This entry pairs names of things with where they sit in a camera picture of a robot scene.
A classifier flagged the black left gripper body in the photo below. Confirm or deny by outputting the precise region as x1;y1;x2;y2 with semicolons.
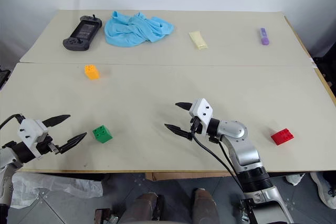
36;134;61;157

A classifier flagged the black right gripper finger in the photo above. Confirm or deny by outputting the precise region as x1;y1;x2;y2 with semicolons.
164;123;194;141
175;101;194;112

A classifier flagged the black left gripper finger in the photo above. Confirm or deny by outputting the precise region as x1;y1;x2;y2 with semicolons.
41;114;71;128
58;132;88;155

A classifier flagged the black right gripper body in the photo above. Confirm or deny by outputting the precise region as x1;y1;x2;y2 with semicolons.
189;116;203;137

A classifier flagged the green toy brick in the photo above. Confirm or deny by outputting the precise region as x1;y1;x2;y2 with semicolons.
92;124;114;144

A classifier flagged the white plastic bag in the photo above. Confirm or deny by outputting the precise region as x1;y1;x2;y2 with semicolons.
9;172;104;208

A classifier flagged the orange toy brick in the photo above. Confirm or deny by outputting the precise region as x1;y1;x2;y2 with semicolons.
83;64;101;81

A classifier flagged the cream plastic tube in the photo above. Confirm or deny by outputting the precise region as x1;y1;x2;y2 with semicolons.
188;31;208;50

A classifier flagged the small dark metal box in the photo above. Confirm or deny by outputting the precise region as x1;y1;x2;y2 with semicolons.
93;207;112;224

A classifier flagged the dark rounded brown shape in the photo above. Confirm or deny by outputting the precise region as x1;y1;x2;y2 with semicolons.
192;188;221;224
119;191;161;224

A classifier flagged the red toy brick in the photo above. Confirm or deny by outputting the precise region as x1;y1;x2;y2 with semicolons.
270;128;295;146

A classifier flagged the black handheld game controller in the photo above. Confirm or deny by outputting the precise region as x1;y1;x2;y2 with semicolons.
62;14;103;51

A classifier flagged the crumpled blue cloth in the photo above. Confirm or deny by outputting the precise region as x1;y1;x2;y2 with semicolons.
104;10;175;48

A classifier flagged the purple small bottle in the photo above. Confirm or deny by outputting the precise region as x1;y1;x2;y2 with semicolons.
259;27;270;46

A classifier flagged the white crumpled plastic scrap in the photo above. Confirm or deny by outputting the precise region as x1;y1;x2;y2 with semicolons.
285;173;306;186

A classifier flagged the white sneaker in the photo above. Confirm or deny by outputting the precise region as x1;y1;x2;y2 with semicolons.
310;172;336;210

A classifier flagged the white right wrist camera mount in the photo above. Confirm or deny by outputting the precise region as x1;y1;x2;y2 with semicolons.
189;98;215;135

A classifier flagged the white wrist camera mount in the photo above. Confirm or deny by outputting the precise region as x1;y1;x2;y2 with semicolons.
17;119;49;158
189;98;215;135

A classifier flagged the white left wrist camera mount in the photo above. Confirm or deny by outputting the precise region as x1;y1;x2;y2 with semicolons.
17;119;49;158

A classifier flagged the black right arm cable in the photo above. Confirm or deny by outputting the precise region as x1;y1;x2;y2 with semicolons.
191;125;245;192
212;136;238;179

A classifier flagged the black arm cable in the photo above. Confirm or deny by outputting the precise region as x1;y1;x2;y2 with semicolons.
191;125;245;192
0;113;26;131
212;136;238;179

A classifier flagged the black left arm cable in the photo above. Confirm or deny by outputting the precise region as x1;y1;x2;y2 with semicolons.
0;113;26;131

